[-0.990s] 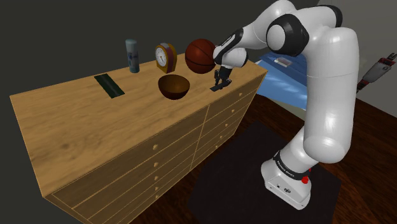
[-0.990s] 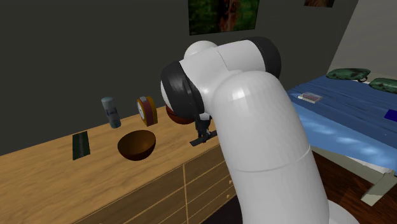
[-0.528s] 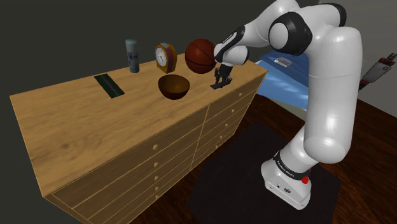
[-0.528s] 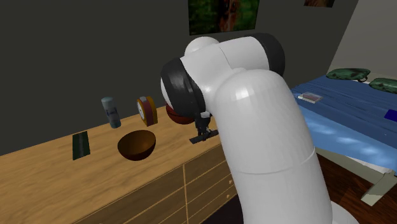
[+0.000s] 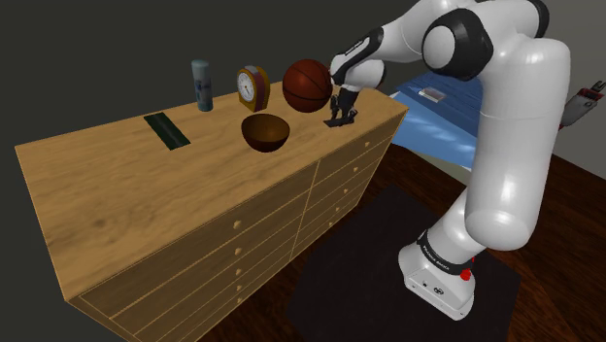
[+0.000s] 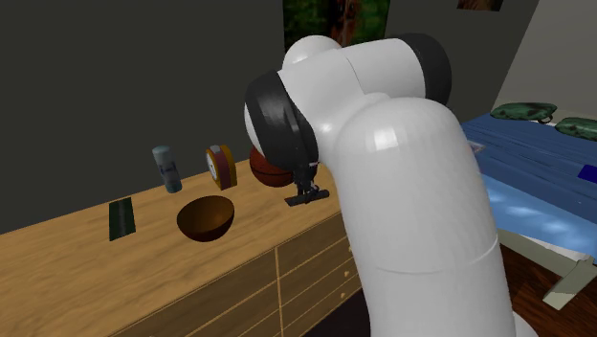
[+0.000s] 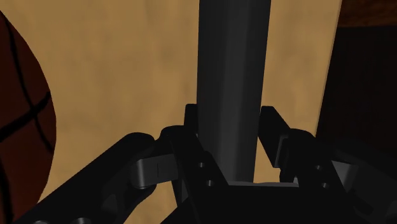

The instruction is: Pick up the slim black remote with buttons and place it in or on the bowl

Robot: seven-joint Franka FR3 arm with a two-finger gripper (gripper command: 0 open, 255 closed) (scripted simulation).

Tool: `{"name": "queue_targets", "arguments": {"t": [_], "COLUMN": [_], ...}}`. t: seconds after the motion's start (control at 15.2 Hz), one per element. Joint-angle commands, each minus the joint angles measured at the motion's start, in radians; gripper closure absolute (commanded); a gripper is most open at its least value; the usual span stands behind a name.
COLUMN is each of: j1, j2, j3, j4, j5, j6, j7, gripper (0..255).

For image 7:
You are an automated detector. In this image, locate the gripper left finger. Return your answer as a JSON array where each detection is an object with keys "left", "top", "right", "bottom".
[{"left": 12, "top": 104, "right": 230, "bottom": 224}]

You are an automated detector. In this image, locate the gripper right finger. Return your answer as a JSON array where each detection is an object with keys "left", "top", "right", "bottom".
[{"left": 258, "top": 105, "right": 397, "bottom": 224}]

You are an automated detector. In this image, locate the grey cylinder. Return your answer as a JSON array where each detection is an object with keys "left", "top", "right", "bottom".
[{"left": 196, "top": 0, "right": 272, "bottom": 184}]

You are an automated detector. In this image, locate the dark orange basketball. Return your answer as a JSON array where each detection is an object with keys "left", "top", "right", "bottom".
[{"left": 0, "top": 10, "right": 57, "bottom": 224}]

